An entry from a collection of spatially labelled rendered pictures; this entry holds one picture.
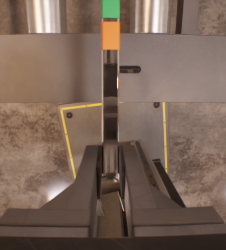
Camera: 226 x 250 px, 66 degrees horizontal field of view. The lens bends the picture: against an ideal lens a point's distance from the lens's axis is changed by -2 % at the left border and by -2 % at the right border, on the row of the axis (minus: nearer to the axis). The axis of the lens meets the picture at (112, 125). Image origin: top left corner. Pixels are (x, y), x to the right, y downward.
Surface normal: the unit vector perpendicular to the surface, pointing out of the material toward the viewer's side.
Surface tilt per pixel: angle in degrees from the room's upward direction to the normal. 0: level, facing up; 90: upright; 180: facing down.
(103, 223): 90
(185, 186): 0
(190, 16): 0
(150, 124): 0
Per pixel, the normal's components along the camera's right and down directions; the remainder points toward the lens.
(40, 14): 0.16, 0.27
